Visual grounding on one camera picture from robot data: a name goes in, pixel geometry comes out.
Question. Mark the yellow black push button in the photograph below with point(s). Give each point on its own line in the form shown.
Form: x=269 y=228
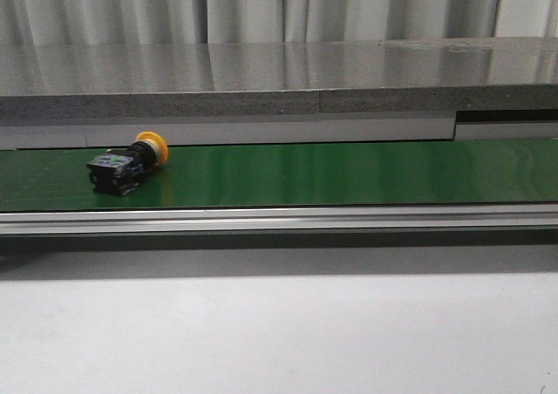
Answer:
x=119 y=171

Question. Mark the grey stone countertop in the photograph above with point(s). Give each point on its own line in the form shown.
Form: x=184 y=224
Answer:
x=94 y=83

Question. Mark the green conveyor belt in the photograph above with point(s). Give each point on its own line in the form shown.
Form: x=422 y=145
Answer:
x=383 y=173

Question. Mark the grey cabinet front panel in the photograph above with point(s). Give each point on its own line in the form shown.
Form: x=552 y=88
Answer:
x=300 y=128

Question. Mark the white pleated curtain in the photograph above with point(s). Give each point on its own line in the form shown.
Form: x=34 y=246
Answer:
x=46 y=22

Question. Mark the aluminium conveyor side rail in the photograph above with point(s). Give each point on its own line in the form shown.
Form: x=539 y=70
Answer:
x=280 y=219

